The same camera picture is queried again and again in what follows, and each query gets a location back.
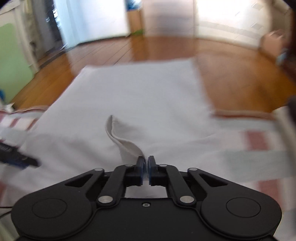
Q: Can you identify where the white sweatshirt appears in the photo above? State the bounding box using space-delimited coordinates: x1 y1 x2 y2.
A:
1 60 233 206

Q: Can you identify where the striped floor rug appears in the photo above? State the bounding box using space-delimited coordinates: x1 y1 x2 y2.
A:
0 105 296 241

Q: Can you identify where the white folded garment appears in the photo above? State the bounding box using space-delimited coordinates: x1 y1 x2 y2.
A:
273 106 295 158

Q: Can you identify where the green object near cabinet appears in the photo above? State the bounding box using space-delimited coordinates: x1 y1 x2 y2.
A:
131 29 144 36

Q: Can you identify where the white door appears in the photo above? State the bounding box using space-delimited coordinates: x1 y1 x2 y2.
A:
54 0 130 48

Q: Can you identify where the cardboard box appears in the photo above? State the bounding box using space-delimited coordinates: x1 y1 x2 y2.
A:
127 9 144 33

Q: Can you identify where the blue spray bottle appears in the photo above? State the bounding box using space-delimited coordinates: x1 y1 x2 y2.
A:
276 48 289 66

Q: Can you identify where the pink handbag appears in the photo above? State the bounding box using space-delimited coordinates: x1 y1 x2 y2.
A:
259 30 285 58

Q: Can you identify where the white drawer cabinet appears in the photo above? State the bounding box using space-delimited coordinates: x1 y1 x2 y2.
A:
142 1 292 48

